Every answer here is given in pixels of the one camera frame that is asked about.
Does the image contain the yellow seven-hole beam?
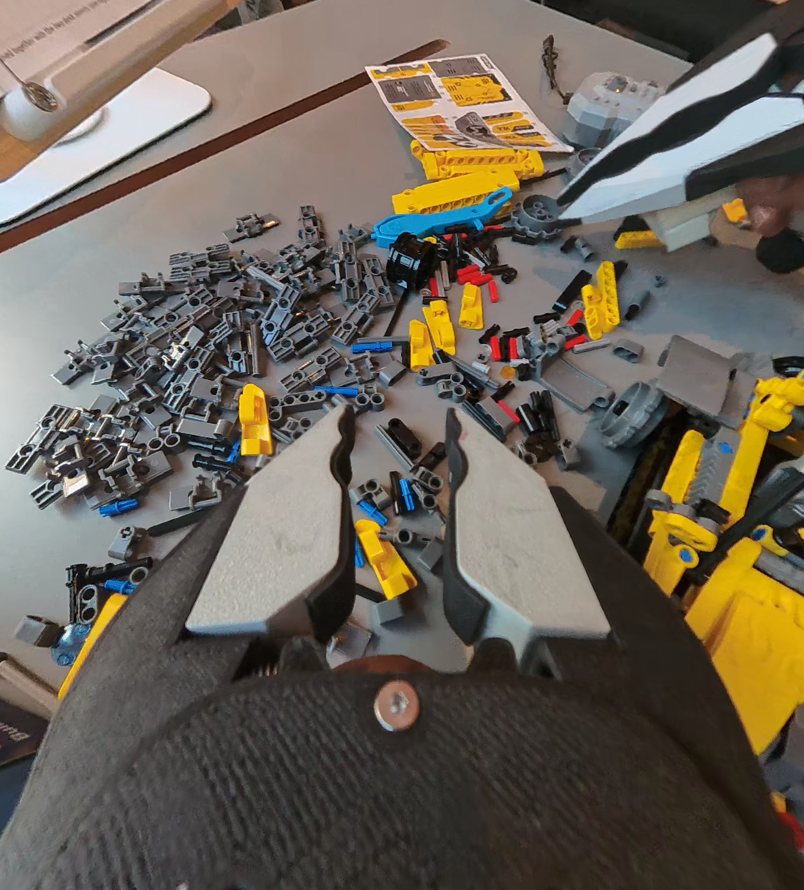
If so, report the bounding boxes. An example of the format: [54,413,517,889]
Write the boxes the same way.
[595,261,620,332]

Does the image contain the long yellow beam assembly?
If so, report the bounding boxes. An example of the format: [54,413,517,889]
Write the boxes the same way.
[412,141,545,183]

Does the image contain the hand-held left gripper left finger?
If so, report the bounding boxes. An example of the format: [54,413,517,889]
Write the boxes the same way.
[185,403,357,644]

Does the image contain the long yellow curved panel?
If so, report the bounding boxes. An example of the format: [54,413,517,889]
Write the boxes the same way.
[391,172,514,214]

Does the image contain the dark grey curved panel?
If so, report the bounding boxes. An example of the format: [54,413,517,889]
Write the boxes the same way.
[532,334,614,413]

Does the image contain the small grey cross axle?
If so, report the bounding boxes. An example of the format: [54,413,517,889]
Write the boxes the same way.
[0,652,60,717]

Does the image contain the thin black cable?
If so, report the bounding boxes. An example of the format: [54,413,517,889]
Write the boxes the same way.
[541,35,571,105]

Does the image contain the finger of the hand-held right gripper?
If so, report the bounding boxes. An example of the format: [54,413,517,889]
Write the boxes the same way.
[570,94,804,226]
[556,31,785,206]

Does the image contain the pile of dark grey bricks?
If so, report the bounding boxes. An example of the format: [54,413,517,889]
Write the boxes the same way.
[6,205,403,512]

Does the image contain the short yellow panel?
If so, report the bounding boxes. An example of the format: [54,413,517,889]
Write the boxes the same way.
[580,284,609,342]

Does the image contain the white stand base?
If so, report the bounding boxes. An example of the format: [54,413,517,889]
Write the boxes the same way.
[0,66,211,230]

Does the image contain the yellow grey brick vehicle model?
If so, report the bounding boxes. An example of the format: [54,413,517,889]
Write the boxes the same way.
[610,334,804,849]

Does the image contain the black rectangular brick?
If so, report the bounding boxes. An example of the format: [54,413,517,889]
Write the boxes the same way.
[551,270,594,312]

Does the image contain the dark grey round rim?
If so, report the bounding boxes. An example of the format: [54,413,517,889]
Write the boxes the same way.
[600,382,668,449]

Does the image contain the yellow sticker sheet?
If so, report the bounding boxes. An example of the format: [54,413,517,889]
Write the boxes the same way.
[365,54,574,154]

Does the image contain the dark grey toothed hub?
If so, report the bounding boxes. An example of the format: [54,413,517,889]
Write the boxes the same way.
[513,195,564,244]

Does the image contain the pile of mixed small bricks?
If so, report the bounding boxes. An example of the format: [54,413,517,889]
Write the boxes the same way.
[68,229,653,668]

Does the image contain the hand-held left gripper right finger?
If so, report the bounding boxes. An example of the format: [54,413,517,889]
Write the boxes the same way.
[441,408,613,648]

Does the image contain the blue brick separator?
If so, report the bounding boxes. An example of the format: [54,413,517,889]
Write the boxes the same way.
[372,186,515,244]

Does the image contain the black round wheel piece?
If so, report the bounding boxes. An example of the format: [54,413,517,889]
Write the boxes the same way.
[386,233,439,292]

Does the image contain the thin yellow liftarm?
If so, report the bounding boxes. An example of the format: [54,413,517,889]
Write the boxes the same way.
[57,591,129,699]

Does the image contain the grey battery box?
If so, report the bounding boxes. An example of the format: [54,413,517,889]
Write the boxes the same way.
[558,73,668,150]

